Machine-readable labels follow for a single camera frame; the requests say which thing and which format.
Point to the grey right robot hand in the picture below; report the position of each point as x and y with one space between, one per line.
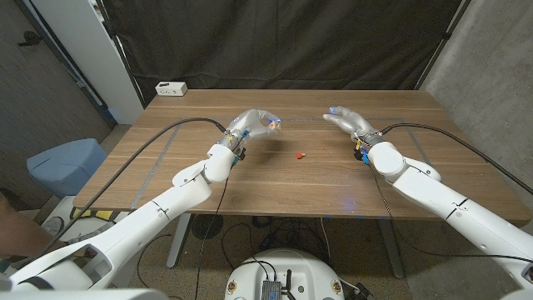
354 123

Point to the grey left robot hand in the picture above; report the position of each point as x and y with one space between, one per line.
250 123

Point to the small red-capped bottle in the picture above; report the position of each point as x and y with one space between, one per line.
271 126

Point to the red headed screw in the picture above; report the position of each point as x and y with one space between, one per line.
299 155

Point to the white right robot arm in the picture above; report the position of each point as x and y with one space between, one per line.
437 196

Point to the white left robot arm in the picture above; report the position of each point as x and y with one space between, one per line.
183 196

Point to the black backdrop cloth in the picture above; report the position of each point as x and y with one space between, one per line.
270 41

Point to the white power strip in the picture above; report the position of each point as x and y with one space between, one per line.
171 88

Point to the wooden table panel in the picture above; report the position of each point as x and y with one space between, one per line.
155 168

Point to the black backdrop stand pole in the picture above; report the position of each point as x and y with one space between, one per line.
123 56
446 35

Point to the white table leg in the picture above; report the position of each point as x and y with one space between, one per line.
391 250
179 241

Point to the white robot torso base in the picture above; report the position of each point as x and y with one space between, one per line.
308 271

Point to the grey electronics module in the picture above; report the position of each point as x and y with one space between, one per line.
271 290

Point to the yellow black hazard strip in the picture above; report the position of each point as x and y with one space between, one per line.
93 214

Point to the blue padded bin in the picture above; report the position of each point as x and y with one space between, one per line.
66 166

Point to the white sneaker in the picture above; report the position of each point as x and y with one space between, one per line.
52 226

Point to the person's bare leg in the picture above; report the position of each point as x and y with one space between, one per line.
21 233

